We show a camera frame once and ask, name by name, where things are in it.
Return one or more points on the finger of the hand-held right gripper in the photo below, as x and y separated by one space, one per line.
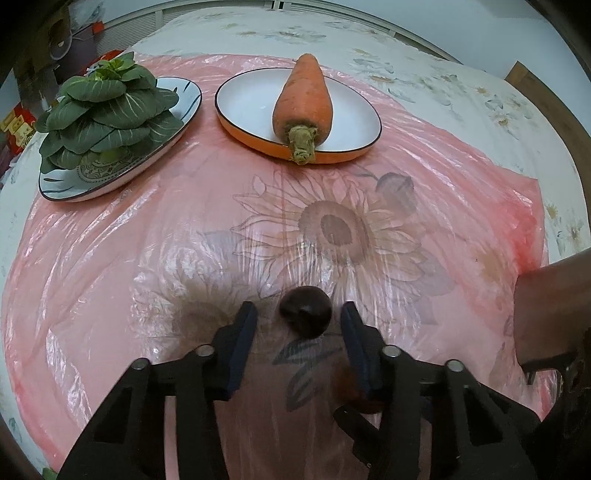
358 429

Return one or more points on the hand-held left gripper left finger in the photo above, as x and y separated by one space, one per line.
242 350

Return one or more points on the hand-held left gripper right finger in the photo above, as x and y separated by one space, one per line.
362 355

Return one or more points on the dark plum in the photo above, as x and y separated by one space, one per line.
304 311

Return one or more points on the pink plastic sheet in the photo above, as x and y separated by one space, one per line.
161 254

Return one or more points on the bare tan limb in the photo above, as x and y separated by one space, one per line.
549 314

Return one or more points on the patterned blue-rimmed oval plate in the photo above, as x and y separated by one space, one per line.
92 184

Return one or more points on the orange oval dish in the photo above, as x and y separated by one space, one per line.
244 106

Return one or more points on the carrot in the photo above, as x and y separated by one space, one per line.
302 101

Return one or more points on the bok choy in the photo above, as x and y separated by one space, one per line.
106 115

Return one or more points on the floral bedsheet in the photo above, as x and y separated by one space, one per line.
415 46

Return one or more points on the wooden board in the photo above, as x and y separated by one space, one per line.
549 101

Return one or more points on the red and yellow boxes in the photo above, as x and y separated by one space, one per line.
16 127

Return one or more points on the small white fan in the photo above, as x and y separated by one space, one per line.
61 48

